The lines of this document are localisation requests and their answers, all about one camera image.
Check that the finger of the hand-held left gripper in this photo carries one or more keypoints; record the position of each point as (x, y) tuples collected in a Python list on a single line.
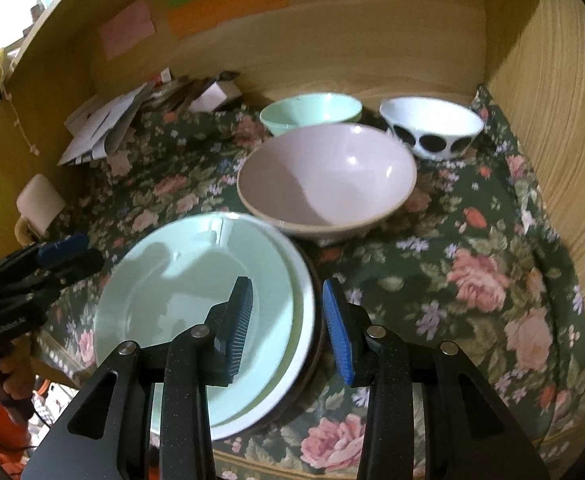
[(80, 265), (62, 250)]

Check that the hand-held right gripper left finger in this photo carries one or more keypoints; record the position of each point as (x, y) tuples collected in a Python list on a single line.
[(237, 330)]

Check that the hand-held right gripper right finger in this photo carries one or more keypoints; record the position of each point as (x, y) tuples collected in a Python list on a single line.
[(337, 340)]

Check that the mint green plate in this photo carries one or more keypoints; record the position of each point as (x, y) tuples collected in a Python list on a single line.
[(172, 285)]

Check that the pink bowl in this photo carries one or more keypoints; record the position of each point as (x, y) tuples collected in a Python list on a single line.
[(322, 180)]

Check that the mint green bowl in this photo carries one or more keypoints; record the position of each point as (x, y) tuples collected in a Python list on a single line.
[(307, 110)]

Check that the white bowl with black spots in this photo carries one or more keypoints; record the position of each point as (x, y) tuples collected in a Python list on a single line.
[(422, 115)]

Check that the person's left hand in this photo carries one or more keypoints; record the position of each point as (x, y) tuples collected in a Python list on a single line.
[(17, 375)]

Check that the floral tablecloth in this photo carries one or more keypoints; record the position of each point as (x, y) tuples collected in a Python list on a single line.
[(422, 285)]

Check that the stack of white papers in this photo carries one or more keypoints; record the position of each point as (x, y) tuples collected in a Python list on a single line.
[(102, 125)]

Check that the stack of printed cards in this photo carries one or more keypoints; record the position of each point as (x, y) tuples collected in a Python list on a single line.
[(172, 92)]

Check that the small white box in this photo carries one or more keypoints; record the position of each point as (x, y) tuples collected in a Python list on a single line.
[(212, 96)]

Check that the pink sticky note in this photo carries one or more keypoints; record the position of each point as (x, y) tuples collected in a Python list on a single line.
[(125, 30)]

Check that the orange sticky note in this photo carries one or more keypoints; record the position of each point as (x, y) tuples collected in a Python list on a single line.
[(227, 7)]

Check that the wooden desk hutch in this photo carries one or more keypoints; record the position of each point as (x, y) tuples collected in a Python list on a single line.
[(372, 45)]

